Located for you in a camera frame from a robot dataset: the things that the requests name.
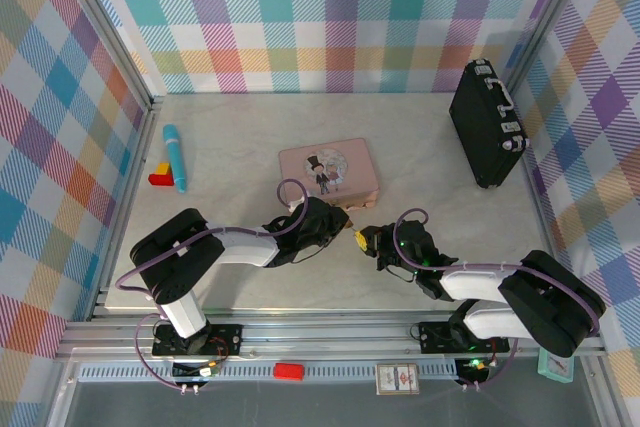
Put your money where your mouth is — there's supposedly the mint green alarm clock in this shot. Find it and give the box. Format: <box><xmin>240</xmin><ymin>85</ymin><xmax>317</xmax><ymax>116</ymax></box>
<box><xmin>537</xmin><ymin>349</ymin><xmax>572</xmax><ymax>385</ymax></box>

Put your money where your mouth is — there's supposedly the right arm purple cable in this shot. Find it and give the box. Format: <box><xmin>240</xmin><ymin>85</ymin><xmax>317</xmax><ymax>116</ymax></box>
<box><xmin>394</xmin><ymin>208</ymin><xmax>601</xmax><ymax>392</ymax></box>

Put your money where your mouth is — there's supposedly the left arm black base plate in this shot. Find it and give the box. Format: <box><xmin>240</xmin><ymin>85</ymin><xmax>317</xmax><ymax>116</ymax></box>
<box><xmin>151</xmin><ymin>322</ymin><xmax>245</xmax><ymax>359</ymax></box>

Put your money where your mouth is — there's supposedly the small black connector board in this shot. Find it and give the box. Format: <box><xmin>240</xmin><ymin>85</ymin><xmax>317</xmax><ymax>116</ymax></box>
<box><xmin>455</xmin><ymin>357</ymin><xmax>492</xmax><ymax>379</ymax></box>
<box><xmin>172</xmin><ymin>360</ymin><xmax>221</xmax><ymax>379</ymax></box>

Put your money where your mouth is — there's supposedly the playing card deck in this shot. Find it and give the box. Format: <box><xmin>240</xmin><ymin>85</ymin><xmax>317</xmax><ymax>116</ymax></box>
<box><xmin>375</xmin><ymin>362</ymin><xmax>421</xmax><ymax>396</ymax></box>

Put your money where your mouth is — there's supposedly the aluminium frame post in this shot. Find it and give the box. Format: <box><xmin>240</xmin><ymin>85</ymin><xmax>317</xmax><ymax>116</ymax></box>
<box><xmin>502</xmin><ymin>0</ymin><xmax>604</xmax><ymax>98</ymax></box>
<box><xmin>47</xmin><ymin>0</ymin><xmax>164</xmax><ymax>116</ymax></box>

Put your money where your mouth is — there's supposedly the blue marker pen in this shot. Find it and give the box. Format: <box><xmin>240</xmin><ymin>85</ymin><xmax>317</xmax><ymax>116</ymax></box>
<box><xmin>162</xmin><ymin>124</ymin><xmax>189</xmax><ymax>194</ymax></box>

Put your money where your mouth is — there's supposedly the black briefcase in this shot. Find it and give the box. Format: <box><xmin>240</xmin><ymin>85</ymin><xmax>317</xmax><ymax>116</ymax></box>
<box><xmin>448</xmin><ymin>59</ymin><xmax>530</xmax><ymax>191</ymax></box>

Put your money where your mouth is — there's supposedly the red plastic brick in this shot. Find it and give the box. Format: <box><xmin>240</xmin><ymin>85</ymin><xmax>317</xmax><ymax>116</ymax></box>
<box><xmin>273</xmin><ymin>362</ymin><xmax>305</xmax><ymax>381</ymax></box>

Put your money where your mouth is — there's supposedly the aluminium table side rail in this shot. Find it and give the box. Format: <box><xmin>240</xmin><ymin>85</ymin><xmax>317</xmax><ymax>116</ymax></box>
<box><xmin>87</xmin><ymin>96</ymin><xmax>164</xmax><ymax>323</ymax></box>
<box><xmin>512</xmin><ymin>89</ymin><xmax>581</xmax><ymax>318</ymax></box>

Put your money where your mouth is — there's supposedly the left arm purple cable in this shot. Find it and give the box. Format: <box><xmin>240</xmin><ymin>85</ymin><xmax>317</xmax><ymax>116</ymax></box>
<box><xmin>115</xmin><ymin>177</ymin><xmax>312</xmax><ymax>393</ymax></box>

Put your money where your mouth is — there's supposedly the wide aluminium base rail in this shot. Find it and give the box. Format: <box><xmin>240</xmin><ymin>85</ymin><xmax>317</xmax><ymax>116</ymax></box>
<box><xmin>54</xmin><ymin>311</ymin><xmax>606</xmax><ymax>363</ymax></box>

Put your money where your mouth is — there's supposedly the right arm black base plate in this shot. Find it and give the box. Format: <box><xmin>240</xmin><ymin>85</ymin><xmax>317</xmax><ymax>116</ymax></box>
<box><xmin>417</xmin><ymin>320</ymin><xmax>511</xmax><ymax>354</ymax></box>

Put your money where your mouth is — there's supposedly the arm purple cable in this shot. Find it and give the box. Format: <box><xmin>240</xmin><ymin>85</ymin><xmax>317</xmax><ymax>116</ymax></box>
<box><xmin>394</xmin><ymin>208</ymin><xmax>601</xmax><ymax>392</ymax></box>
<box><xmin>115</xmin><ymin>177</ymin><xmax>312</xmax><ymax>393</ymax></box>

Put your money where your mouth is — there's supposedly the red and yellow block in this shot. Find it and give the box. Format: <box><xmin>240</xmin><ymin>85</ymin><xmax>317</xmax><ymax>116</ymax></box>
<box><xmin>148</xmin><ymin>161</ymin><xmax>175</xmax><ymax>187</ymax></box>

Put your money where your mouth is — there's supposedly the pink cartoon tin box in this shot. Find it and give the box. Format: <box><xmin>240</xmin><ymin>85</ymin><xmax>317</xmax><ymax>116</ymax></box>
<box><xmin>278</xmin><ymin>137</ymin><xmax>381</xmax><ymax>212</ymax></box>

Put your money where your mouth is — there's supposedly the grey slotted cable duct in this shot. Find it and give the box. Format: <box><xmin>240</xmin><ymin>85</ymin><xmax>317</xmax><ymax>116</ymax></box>
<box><xmin>77</xmin><ymin>364</ymin><xmax>494</xmax><ymax>383</ymax></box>

